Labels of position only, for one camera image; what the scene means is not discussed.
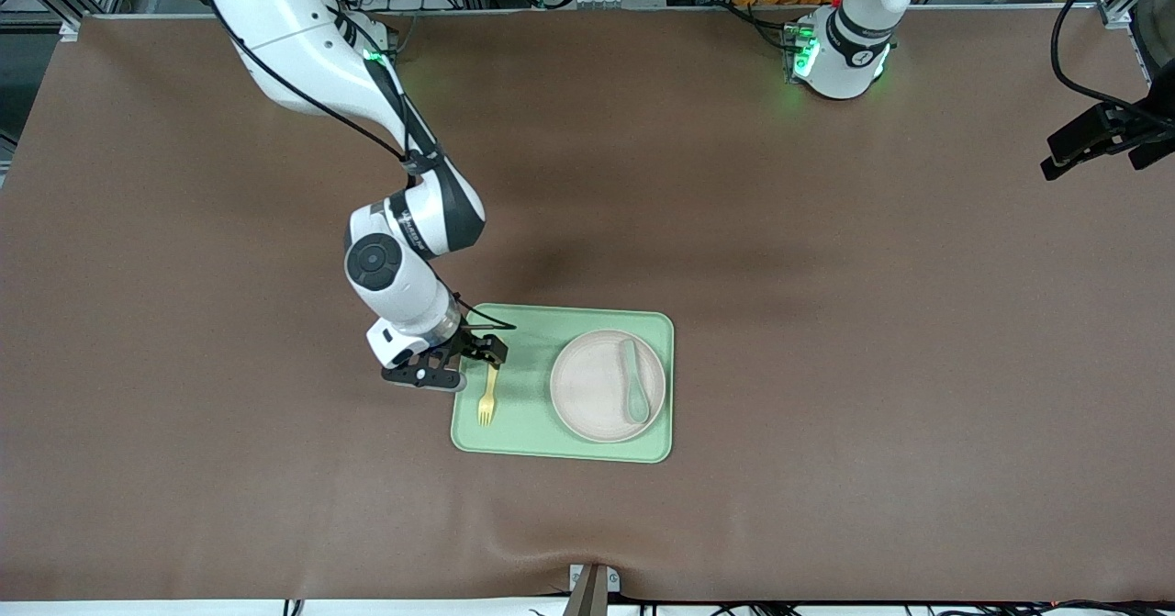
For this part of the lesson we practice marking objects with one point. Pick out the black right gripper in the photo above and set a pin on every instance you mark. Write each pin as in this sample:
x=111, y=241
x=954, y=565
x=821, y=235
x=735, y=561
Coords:
x=469, y=344

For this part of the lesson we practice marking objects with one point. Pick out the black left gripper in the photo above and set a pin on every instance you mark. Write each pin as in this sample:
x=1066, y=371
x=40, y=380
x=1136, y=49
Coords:
x=1102, y=129

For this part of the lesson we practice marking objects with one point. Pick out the yellow plastic fork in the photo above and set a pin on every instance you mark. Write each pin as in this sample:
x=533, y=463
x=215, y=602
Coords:
x=487, y=405

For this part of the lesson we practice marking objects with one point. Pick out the round pale plastic plate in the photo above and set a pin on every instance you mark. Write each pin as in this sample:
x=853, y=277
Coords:
x=592, y=386

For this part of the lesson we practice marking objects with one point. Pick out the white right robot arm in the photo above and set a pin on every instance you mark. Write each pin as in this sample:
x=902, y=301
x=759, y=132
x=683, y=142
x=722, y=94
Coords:
x=404, y=276

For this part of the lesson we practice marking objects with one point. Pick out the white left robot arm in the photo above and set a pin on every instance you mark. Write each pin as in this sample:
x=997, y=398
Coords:
x=844, y=47

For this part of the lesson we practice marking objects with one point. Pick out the mint green rectangular tray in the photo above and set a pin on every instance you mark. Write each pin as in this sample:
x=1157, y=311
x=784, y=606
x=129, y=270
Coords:
x=514, y=423

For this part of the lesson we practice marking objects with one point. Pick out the dark round object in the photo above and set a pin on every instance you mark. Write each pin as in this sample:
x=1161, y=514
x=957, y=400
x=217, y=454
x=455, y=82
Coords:
x=1161, y=33

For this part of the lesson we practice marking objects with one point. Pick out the teal plastic spoon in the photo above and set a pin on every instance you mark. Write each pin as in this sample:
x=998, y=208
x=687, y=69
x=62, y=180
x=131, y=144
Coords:
x=638, y=405

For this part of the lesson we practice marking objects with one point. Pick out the brown table cover mat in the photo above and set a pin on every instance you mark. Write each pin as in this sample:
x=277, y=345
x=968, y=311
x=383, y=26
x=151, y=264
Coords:
x=734, y=230

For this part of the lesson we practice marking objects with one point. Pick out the metal table edge bracket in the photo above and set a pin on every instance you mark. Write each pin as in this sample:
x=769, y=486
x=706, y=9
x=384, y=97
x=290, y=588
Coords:
x=592, y=593

